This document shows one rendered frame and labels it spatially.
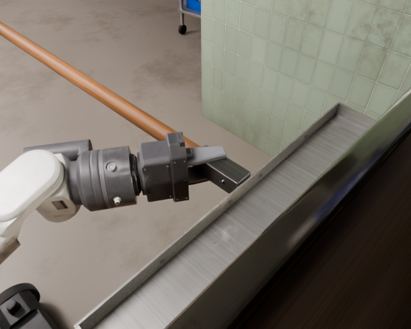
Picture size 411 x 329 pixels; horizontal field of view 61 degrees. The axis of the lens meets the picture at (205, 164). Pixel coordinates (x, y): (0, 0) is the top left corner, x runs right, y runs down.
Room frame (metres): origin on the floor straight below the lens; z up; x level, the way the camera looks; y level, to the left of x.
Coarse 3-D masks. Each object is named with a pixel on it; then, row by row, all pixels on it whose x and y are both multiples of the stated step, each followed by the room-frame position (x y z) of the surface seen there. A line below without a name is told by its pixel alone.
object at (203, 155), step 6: (186, 150) 0.38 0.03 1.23; (192, 150) 0.38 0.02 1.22; (198, 150) 0.38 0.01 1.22; (204, 150) 0.38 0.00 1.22; (210, 150) 0.38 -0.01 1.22; (216, 150) 0.38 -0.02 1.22; (222, 150) 0.38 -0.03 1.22; (192, 156) 0.37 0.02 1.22; (198, 156) 0.37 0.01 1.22; (204, 156) 0.37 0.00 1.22; (210, 156) 0.37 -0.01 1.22; (216, 156) 0.37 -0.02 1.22; (222, 156) 0.37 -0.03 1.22; (192, 162) 0.36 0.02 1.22; (198, 162) 0.36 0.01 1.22; (204, 162) 0.37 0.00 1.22
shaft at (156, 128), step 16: (0, 32) 0.86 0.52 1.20; (16, 32) 0.83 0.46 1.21; (32, 48) 0.75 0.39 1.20; (48, 64) 0.69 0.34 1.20; (64, 64) 0.67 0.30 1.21; (80, 80) 0.61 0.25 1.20; (96, 96) 0.57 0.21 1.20; (112, 96) 0.55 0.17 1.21; (128, 112) 0.50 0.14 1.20; (144, 112) 0.50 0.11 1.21; (144, 128) 0.47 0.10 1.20; (160, 128) 0.45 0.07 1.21; (192, 144) 0.41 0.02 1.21
